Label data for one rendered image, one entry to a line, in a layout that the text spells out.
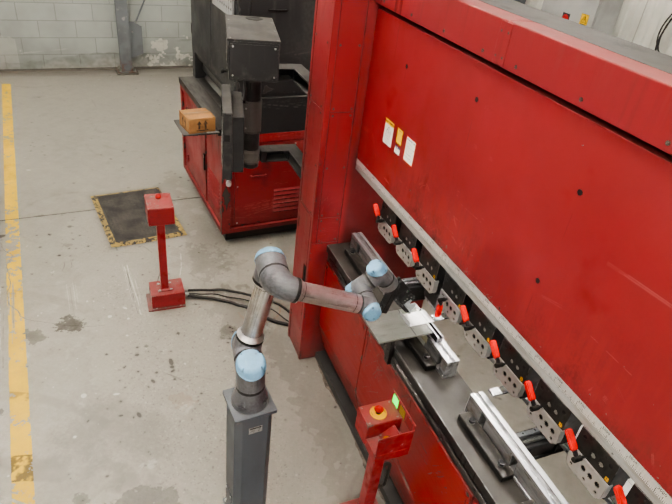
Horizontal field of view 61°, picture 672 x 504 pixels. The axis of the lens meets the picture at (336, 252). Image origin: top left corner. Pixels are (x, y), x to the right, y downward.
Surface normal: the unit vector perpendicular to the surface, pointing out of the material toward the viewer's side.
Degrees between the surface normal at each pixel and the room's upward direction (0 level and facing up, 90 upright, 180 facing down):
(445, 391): 0
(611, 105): 90
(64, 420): 0
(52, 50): 90
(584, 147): 90
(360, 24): 90
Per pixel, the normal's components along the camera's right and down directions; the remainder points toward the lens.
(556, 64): -0.93, 0.11
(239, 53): 0.18, 0.56
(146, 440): 0.11, -0.83
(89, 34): 0.43, 0.54
